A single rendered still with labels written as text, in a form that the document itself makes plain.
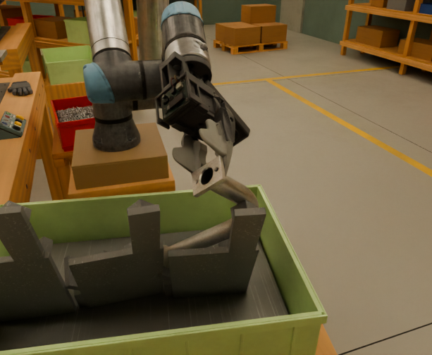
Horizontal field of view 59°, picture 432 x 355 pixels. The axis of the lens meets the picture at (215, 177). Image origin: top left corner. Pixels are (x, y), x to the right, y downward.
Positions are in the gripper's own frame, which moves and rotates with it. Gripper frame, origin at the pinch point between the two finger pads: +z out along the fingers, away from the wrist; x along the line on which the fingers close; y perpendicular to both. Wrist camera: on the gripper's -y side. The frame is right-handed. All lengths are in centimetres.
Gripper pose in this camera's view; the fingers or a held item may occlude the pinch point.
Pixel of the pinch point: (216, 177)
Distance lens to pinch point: 54.2
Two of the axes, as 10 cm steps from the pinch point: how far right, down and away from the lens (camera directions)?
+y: -6.6, -3.1, -6.8
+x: 7.3, -4.5, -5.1
